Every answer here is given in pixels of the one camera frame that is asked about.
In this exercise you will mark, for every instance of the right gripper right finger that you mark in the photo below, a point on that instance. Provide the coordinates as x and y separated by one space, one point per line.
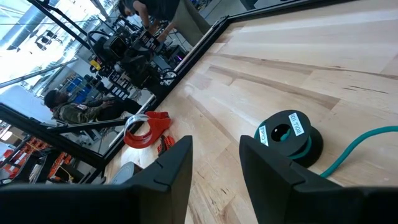
280 199

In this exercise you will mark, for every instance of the person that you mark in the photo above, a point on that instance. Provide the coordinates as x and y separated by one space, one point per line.
161 7
77 112

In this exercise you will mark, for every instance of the red Scotch tape dispenser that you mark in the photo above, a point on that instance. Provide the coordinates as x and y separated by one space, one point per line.
155 124

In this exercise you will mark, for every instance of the black aluminium table frame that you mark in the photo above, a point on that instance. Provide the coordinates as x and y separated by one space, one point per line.
189 62

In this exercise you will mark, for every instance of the small red black tool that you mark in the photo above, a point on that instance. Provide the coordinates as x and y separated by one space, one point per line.
168 143

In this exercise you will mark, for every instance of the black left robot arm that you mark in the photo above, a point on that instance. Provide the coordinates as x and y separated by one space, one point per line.
140 68

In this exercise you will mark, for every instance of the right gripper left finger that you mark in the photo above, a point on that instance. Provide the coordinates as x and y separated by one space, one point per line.
155 202

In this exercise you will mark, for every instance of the wide duct tape roll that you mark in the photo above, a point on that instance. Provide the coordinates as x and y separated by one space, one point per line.
124 174

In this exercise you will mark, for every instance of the blue storage bins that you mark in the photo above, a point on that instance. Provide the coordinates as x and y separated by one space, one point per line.
77 90

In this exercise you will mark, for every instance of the red parts bins rack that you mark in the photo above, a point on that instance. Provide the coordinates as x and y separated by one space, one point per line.
34 143

